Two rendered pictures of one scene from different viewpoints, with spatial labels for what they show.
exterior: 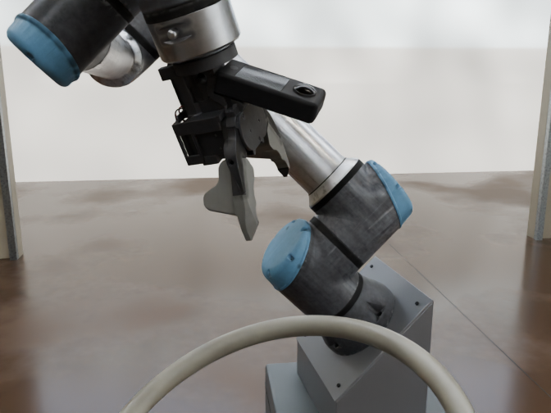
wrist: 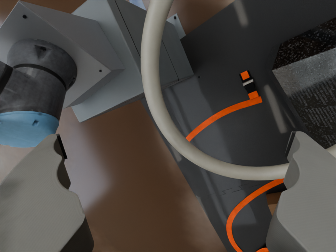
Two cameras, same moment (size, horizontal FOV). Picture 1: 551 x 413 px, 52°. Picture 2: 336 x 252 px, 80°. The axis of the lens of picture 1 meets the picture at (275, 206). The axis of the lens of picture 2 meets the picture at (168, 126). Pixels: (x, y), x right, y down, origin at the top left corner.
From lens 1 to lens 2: 0.63 m
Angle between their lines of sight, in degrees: 53
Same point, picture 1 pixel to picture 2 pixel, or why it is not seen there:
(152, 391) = (221, 166)
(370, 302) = (37, 56)
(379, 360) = (80, 45)
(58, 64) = not seen: outside the picture
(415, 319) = (41, 17)
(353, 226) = not seen: outside the picture
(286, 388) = (95, 106)
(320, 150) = not seen: outside the picture
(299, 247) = (22, 118)
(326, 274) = (35, 91)
